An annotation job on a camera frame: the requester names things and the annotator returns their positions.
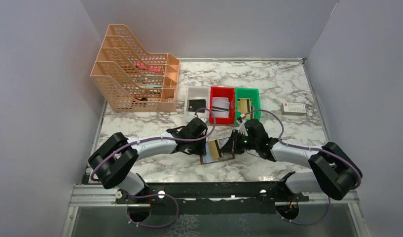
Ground gold cards in green bin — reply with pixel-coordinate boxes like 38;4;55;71
237;98;254;114

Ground red plastic bin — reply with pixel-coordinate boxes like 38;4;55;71
209;86;236;125

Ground peach plastic file organizer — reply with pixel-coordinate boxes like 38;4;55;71
90;24;180;112

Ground white cards in red bin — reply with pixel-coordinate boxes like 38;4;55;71
211;97;230;118

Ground purple cable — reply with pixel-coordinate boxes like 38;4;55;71
89;109;217;182
237;109;364;191

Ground green plastic bin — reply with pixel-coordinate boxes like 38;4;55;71
234;87;261;124

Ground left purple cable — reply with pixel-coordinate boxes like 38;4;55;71
89;109;217;182

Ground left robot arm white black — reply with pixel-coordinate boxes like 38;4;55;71
88;118;208;196

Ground black mounting rail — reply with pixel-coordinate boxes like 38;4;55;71
115;181;309;215

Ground white plastic bin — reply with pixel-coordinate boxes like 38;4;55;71
184;86;210;122

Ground pink item in organizer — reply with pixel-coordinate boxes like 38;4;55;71
134;63;162;74

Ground brown leather card holder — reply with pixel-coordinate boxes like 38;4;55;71
200;138;235;164

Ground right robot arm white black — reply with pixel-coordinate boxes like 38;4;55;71
220;119;363;200

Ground small white card box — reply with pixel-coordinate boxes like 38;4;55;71
281;102;307;116

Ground black card in white bin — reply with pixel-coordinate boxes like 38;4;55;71
187;99;206;112

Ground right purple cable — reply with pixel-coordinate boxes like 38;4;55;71
237;109;364;191

